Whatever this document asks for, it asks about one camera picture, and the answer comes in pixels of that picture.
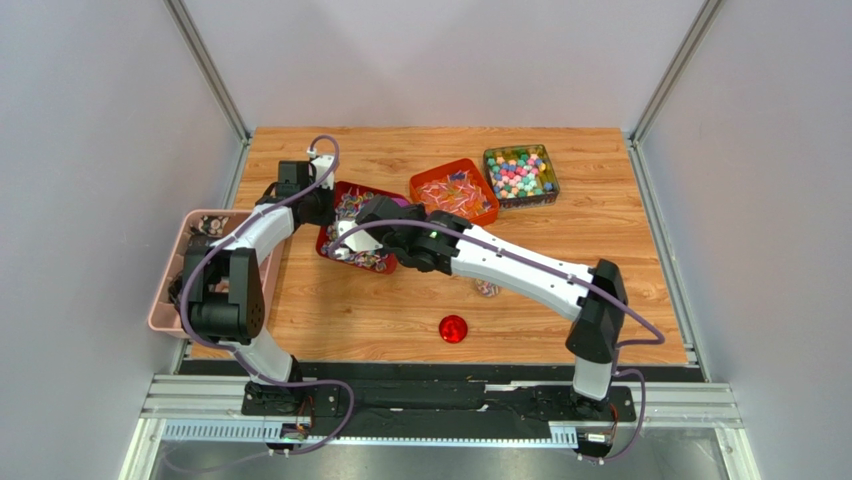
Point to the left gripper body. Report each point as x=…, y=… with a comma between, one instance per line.
x=321, y=203

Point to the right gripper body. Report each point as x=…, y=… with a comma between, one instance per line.
x=376, y=214

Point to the red tray of swirl lollipops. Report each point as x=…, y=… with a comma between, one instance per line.
x=349, y=199

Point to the clear plastic jar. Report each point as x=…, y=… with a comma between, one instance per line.
x=486, y=289

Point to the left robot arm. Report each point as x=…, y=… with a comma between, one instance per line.
x=222, y=303

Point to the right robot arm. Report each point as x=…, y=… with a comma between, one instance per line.
x=592, y=298

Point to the clear tray of colourful candies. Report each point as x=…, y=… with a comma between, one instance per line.
x=521, y=176

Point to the orange tray of lollipops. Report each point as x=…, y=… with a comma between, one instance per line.
x=457, y=187

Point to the red jar lid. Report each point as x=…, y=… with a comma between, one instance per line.
x=453, y=329

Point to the pink organizer basket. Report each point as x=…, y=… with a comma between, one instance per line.
x=164, y=316

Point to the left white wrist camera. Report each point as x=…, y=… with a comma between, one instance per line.
x=322, y=167

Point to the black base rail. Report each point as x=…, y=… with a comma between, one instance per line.
x=438, y=401

